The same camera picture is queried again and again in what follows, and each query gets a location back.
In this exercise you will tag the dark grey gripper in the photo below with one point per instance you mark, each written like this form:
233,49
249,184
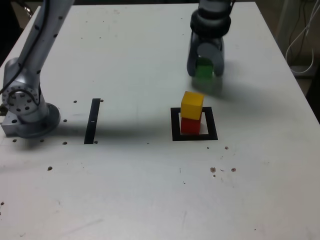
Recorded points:
208,40

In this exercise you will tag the green cube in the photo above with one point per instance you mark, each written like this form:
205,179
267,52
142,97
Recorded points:
204,70

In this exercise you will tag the yellow cube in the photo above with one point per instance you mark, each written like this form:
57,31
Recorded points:
191,106

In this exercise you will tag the red cube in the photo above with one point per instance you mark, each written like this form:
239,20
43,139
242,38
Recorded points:
190,126

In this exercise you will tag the black tape square outline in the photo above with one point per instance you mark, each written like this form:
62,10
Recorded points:
212,125

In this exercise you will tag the black tape strip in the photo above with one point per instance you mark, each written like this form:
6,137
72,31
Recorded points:
91,125

